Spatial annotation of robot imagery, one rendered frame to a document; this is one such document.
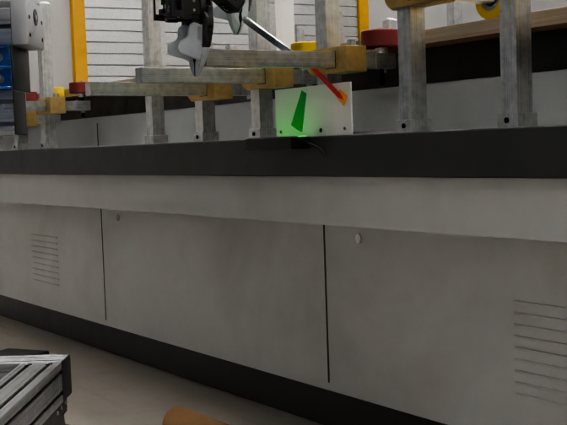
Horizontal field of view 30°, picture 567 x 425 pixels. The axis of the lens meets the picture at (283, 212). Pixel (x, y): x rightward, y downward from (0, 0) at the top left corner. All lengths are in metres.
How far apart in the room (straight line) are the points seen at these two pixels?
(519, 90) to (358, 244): 0.79
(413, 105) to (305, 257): 0.77
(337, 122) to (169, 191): 0.77
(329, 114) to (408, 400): 0.65
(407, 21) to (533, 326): 0.60
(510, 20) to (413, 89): 0.26
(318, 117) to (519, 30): 0.54
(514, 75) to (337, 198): 0.54
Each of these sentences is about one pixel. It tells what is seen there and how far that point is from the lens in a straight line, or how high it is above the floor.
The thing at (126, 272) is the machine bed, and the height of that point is 0.30.
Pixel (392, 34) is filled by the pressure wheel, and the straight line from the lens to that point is 2.12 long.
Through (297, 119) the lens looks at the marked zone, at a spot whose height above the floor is 0.74.
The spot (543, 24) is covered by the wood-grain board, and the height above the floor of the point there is 0.88.
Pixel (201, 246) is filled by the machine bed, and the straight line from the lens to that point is 2.99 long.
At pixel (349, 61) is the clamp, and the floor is 0.84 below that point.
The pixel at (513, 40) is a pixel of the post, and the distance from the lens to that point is 1.72.
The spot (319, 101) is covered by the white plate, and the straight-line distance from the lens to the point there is 2.10.
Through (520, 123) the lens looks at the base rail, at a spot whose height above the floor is 0.71.
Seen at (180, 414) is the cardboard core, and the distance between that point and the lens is 2.49.
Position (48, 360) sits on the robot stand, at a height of 0.23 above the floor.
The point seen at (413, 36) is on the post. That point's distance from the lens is 1.90.
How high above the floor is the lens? 0.68
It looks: 4 degrees down
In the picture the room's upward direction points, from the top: 2 degrees counter-clockwise
